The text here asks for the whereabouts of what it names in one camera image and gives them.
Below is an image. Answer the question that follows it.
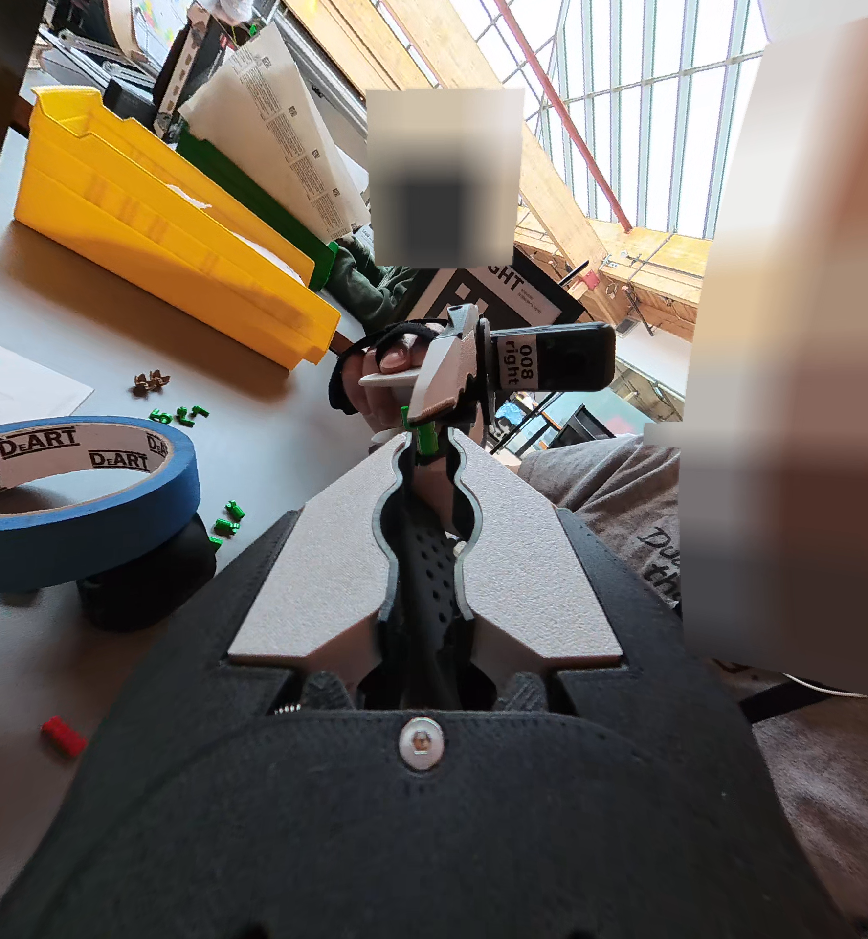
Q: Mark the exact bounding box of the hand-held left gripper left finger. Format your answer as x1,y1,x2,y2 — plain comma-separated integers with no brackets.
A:
227,431,413,674

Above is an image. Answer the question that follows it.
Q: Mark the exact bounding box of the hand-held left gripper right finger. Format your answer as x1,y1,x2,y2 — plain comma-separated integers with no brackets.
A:
443,429,624,674

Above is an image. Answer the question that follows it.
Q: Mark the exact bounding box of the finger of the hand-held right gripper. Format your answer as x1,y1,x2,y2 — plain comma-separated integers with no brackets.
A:
409,307,482,428

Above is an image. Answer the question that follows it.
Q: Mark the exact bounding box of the green lego stem assembly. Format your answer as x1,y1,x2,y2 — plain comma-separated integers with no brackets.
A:
400,405,440,465

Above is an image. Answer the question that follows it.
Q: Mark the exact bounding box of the person's right forearm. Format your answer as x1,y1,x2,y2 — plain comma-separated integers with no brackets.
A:
410,458,480,545

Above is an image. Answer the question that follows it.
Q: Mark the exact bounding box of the red lego piece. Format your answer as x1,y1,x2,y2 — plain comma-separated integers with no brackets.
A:
41,715,89,758

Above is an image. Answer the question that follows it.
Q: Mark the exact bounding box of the lego instruction booklet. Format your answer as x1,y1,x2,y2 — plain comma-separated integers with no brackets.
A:
0,330,93,434

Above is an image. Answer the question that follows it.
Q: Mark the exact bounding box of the person's right hand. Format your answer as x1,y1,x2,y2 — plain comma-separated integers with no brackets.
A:
338,334,423,445

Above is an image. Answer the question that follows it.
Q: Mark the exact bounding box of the black cabinet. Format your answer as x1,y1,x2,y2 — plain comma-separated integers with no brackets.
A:
547,405,617,450

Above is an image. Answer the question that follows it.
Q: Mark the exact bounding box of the cluster of small green bricks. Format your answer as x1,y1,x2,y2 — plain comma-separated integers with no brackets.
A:
148,403,247,554

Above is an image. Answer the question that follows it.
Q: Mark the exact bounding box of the person's grey printed t-shirt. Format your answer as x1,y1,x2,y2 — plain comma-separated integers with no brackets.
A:
518,433,868,939

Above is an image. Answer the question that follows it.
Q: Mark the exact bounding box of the black rounded case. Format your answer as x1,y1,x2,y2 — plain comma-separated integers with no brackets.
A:
76,514,218,632

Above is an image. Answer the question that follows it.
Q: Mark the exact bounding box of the white crumpled paper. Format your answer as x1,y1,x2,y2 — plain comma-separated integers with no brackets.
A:
164,183,312,285

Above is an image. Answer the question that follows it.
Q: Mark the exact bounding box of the blue masking tape roll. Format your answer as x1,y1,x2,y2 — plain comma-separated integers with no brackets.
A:
0,416,201,595

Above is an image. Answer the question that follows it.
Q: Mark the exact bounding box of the green plastic bin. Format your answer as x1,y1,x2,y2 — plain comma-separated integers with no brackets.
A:
173,128,339,291

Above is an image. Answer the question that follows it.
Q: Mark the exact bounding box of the red ceiling pipe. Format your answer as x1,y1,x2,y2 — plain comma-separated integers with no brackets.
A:
494,0,634,234

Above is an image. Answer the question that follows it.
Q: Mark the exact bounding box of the yellow plastic bin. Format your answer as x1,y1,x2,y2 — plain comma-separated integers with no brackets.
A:
14,87,341,368

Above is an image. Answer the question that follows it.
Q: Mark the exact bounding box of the black printed cardboard box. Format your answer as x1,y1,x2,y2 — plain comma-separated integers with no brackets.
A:
151,0,238,140

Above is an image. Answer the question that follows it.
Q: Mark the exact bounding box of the black storage box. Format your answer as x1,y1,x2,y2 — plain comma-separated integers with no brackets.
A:
104,75,162,122

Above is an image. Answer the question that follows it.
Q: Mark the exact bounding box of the black perforated strap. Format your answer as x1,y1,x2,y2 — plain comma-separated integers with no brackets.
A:
392,506,473,709

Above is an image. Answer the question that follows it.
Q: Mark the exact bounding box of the black shoulder strap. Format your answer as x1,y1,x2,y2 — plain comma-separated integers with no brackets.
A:
738,678,846,725

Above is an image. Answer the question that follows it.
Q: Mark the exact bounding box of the thin white cable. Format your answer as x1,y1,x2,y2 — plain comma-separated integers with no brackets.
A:
786,673,868,699

